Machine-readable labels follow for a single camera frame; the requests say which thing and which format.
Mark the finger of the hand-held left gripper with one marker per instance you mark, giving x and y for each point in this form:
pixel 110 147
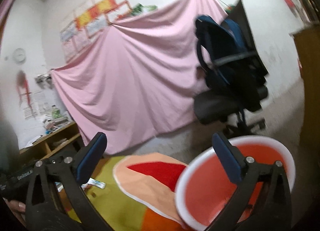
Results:
pixel 58 156

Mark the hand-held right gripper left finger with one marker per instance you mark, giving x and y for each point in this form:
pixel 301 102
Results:
pixel 91 156

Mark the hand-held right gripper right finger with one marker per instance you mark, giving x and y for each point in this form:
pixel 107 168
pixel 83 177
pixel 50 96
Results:
pixel 228 156

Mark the white blue wrapper strip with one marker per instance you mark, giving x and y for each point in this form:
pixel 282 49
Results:
pixel 96 183

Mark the orange bucket with white rim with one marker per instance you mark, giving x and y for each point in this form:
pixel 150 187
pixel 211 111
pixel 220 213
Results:
pixel 205 188

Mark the person's left hand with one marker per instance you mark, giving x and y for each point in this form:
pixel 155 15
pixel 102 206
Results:
pixel 16 206

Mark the wooden shelf unit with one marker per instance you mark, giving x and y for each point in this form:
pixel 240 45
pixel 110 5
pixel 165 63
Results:
pixel 40 146

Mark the stack of books and papers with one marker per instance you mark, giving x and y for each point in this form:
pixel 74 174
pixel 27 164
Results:
pixel 56 122

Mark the glass jar with green contents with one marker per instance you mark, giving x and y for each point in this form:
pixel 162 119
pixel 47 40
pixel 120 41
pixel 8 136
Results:
pixel 56 112

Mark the black office chair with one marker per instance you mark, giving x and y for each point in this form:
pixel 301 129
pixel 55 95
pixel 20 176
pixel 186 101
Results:
pixel 215 106

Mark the colourful patchwork blanket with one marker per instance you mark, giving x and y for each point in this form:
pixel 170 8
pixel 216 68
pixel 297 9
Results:
pixel 120 211

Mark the dark blue backpack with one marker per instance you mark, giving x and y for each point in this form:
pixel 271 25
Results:
pixel 220 76

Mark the pink hanging sheet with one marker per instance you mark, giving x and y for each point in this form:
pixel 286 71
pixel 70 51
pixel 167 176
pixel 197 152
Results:
pixel 130 76

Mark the wooden cabinet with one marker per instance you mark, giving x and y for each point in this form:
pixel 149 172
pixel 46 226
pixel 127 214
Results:
pixel 308 83

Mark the small green box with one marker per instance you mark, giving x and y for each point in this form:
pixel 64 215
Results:
pixel 229 8

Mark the green photo cards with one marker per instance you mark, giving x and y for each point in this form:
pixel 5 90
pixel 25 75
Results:
pixel 143 9

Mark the pink curtain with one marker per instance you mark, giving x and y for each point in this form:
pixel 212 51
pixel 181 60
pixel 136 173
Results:
pixel 6 8

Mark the wall calendar sheets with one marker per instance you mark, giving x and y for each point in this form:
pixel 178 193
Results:
pixel 35 106

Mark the metal wall rack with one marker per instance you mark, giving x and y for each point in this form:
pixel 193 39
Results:
pixel 43 81

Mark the red hanging wall ornament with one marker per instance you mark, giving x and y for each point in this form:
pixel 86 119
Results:
pixel 22 81

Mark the round wall clock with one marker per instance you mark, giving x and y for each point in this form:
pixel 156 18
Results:
pixel 19 55

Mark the group of wall certificates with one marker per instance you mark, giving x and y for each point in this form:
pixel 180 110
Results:
pixel 87 16

